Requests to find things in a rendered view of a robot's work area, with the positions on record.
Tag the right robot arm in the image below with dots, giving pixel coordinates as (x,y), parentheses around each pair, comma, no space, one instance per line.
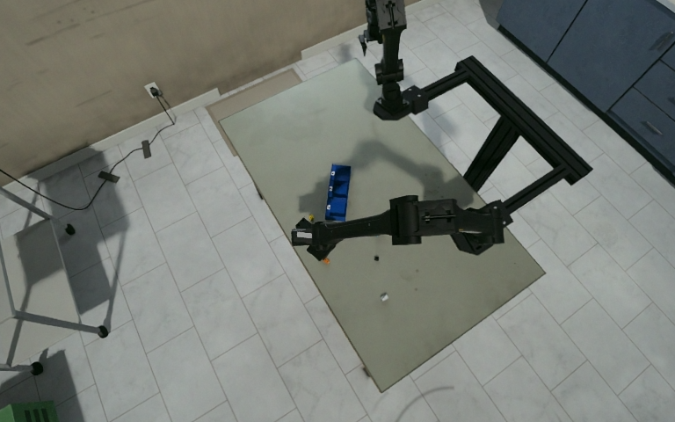
(392,20)

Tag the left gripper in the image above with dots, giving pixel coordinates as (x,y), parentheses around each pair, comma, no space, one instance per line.
(322,254)

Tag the blue rack of bins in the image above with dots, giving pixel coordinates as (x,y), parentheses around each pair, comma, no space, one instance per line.
(338,193)

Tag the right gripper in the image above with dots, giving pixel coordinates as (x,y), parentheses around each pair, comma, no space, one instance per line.
(373,36)

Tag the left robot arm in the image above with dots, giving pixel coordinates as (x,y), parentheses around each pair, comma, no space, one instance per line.
(404,221)

